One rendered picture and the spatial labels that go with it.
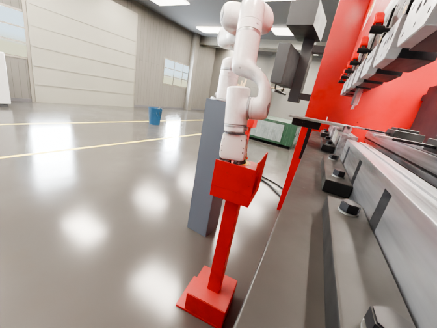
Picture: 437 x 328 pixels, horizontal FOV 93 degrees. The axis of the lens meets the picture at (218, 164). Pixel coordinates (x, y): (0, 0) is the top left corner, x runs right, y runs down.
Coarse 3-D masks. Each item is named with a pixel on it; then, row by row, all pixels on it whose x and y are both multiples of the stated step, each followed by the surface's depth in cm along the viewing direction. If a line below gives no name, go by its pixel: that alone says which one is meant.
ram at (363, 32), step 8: (376, 0) 112; (384, 0) 79; (368, 8) 150; (376, 8) 99; (384, 8) 73; (392, 8) 58; (368, 16) 128; (368, 24) 113; (360, 32) 152; (368, 32) 100; (360, 40) 129
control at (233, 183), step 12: (264, 156) 81; (216, 168) 78; (228, 168) 76; (240, 168) 75; (252, 168) 84; (216, 180) 79; (228, 180) 78; (240, 180) 76; (252, 180) 74; (216, 192) 81; (228, 192) 79; (240, 192) 77; (252, 192) 80; (240, 204) 78
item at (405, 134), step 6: (354, 126) 103; (378, 132) 99; (384, 132) 98; (390, 132) 98; (396, 132) 93; (402, 132) 92; (408, 132) 92; (414, 132) 91; (402, 138) 93; (408, 138) 92; (414, 138) 91; (420, 138) 90
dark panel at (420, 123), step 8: (432, 88) 142; (432, 96) 138; (424, 104) 146; (432, 104) 135; (424, 112) 143; (432, 112) 132; (416, 120) 150; (424, 120) 139; (432, 120) 129; (416, 128) 146; (424, 128) 136; (432, 128) 126; (432, 136) 124
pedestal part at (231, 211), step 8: (224, 208) 89; (232, 208) 88; (224, 216) 90; (232, 216) 89; (224, 224) 91; (232, 224) 90; (224, 232) 92; (232, 232) 92; (224, 240) 93; (232, 240) 98; (216, 248) 96; (224, 248) 94; (216, 256) 97; (224, 256) 95; (216, 264) 98; (224, 264) 96; (216, 272) 99; (224, 272) 103; (216, 280) 100; (208, 288) 103; (216, 288) 102
